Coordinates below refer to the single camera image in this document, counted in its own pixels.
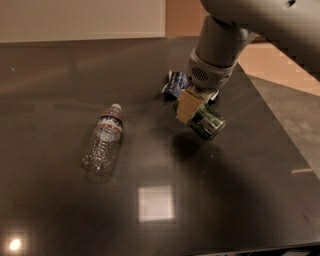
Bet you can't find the green soda can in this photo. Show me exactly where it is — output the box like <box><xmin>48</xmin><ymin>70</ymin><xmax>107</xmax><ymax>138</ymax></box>
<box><xmin>173</xmin><ymin>100</ymin><xmax>226</xmax><ymax>141</ymax></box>

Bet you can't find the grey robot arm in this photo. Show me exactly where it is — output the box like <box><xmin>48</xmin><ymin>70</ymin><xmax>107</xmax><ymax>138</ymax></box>
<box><xmin>177</xmin><ymin>0</ymin><xmax>320</xmax><ymax>124</ymax></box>

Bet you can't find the crumpled blue chip bag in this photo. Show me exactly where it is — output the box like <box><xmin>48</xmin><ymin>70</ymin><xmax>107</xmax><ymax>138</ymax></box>
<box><xmin>161</xmin><ymin>69</ymin><xmax>221</xmax><ymax>105</ymax></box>

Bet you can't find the clear plastic water bottle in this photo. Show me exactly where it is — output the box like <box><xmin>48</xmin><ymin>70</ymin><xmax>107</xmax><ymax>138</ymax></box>
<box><xmin>82</xmin><ymin>104</ymin><xmax>123</xmax><ymax>176</ymax></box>

